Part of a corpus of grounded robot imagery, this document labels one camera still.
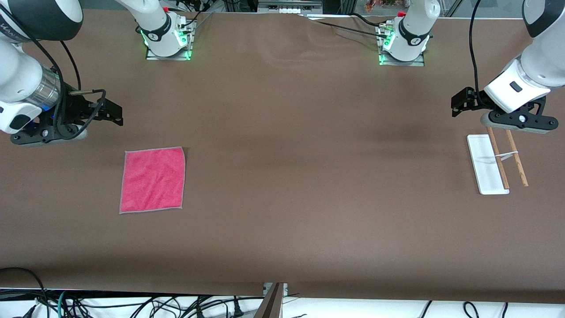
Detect pink and grey towel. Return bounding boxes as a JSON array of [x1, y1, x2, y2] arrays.
[[119, 147, 186, 215]]

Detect white rack base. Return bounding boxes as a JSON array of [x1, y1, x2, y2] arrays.
[[467, 134, 510, 195]]

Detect brown table cover cloth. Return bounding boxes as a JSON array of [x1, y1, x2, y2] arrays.
[[0, 9, 565, 305]]

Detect brown slanted beam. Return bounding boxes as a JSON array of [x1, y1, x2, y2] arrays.
[[255, 283, 286, 318]]

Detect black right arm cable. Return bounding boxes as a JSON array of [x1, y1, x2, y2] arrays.
[[0, 7, 107, 141]]

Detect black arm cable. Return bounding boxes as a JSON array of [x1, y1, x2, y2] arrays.
[[468, 0, 484, 105], [0, 7, 107, 141]]

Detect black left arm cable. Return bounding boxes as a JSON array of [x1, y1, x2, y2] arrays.
[[468, 0, 484, 105]]

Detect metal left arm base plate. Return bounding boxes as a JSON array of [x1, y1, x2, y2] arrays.
[[377, 24, 426, 67]]

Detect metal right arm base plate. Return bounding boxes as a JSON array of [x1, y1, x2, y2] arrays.
[[145, 20, 195, 61]]

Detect black cable across table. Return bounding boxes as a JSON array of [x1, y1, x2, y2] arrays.
[[305, 15, 390, 39]]

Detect thick black floor cable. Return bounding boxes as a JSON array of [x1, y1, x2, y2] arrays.
[[0, 267, 50, 318]]

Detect tangled black floor cables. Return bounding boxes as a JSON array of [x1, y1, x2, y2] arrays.
[[66, 295, 265, 318]]

